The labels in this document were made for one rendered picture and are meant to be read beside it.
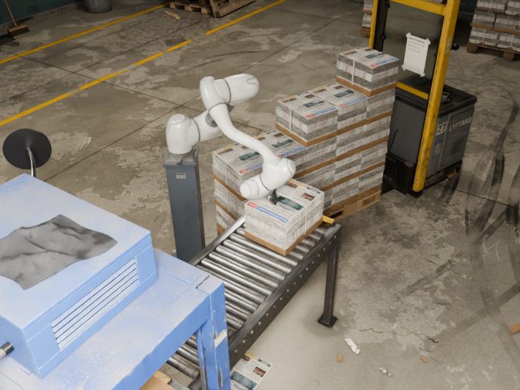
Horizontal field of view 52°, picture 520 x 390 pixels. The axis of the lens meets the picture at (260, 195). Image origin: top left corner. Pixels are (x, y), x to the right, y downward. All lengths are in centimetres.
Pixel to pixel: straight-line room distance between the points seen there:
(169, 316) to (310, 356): 197
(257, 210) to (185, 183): 74
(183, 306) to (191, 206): 196
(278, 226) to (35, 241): 149
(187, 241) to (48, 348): 233
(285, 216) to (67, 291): 159
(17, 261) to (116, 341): 35
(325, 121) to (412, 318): 148
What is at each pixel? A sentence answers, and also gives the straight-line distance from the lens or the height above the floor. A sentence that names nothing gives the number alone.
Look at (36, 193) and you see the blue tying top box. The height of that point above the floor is 175.
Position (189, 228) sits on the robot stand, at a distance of 368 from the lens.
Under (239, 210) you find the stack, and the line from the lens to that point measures 376.
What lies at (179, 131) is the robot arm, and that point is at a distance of 329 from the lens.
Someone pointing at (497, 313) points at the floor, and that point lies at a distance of 404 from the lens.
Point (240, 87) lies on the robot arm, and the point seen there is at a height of 161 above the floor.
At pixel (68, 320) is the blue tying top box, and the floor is 166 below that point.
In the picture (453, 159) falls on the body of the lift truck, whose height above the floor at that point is 23.
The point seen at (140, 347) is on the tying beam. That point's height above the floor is 155.
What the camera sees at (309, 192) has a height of 103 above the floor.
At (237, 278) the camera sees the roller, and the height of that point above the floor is 79.
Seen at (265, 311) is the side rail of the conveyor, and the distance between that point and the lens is 265.
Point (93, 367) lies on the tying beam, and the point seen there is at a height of 155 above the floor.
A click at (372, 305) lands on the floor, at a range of 385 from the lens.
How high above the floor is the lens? 274
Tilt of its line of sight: 35 degrees down
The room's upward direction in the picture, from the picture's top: 1 degrees counter-clockwise
